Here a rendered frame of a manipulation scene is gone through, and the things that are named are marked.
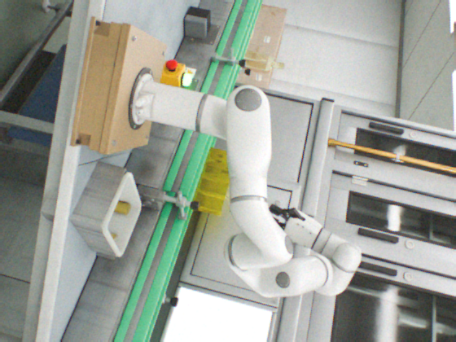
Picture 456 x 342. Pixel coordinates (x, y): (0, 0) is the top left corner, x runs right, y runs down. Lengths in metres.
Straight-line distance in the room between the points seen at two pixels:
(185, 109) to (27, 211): 0.89
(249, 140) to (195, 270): 0.70
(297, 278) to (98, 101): 0.59
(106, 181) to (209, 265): 0.54
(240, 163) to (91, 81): 0.36
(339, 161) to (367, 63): 4.97
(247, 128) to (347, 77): 5.50
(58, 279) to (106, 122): 0.42
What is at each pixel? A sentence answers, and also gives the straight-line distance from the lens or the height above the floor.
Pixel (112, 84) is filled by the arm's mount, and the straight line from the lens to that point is 0.92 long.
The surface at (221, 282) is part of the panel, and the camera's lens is 1.44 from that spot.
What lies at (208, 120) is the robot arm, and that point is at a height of 1.02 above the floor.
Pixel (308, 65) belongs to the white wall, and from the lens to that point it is 6.34.
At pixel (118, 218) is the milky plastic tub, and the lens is 1.27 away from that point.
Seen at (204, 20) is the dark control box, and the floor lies 0.83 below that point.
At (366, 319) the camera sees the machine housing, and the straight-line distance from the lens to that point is 1.55.
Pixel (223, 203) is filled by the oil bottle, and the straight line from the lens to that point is 1.38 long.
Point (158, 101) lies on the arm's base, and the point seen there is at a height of 0.90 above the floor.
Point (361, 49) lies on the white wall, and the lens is 6.83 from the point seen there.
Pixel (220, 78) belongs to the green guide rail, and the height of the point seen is 0.94.
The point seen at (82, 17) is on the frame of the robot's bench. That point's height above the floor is 0.68.
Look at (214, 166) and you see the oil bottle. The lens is 1.44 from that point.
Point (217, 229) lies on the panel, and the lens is 1.50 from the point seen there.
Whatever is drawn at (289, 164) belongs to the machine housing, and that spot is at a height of 1.26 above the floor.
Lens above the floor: 1.18
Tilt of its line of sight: 5 degrees down
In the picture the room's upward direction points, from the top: 104 degrees clockwise
